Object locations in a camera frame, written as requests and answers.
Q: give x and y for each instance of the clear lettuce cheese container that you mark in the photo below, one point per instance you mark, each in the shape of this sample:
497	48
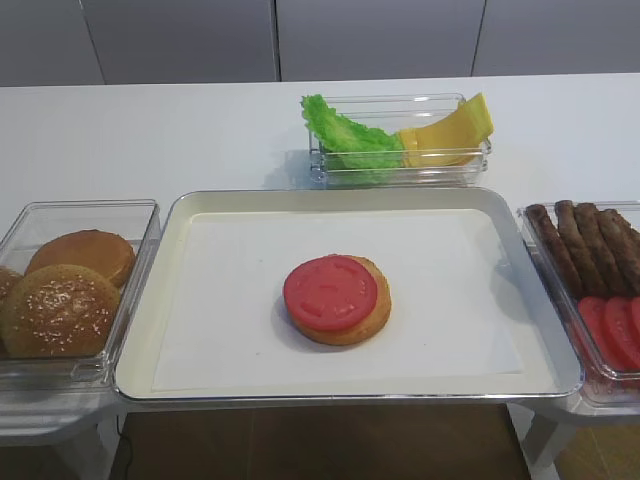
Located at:
393	113

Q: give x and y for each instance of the clear right meat container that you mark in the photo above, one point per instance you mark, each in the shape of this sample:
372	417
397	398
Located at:
568	305

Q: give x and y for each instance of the white paper tray liner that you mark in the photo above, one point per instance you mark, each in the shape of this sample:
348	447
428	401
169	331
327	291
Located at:
228	331

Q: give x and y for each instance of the green lettuce leaf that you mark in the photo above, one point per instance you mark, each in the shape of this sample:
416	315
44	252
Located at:
356	145

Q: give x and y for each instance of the leftmost brown meat patty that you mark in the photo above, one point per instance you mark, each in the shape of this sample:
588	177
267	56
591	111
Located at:
549	236

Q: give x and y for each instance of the sesame seed top bun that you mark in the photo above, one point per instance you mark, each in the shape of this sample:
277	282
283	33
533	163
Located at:
59	311

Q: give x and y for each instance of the clear left bun container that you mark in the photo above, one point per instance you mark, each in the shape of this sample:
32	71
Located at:
137	221

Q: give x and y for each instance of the red tomato slice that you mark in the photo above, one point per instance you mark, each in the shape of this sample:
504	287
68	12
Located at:
592	311
330	293
618	334

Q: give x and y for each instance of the plain brown bun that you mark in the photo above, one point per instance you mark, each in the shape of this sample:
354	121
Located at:
106	253

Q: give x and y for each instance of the bun at left edge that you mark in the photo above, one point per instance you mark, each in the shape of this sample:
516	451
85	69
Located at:
8	280

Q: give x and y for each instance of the bottom bun half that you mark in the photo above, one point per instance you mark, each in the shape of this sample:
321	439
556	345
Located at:
369	327

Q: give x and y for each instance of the brown meat patty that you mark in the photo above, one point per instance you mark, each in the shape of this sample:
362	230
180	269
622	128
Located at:
549	236
623	245
580	245
606	280

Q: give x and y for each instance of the white metal serving tray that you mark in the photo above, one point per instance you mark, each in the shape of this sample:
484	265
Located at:
551	367

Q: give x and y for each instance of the yellow cheese slices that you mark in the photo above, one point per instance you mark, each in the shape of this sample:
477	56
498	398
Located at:
449	141

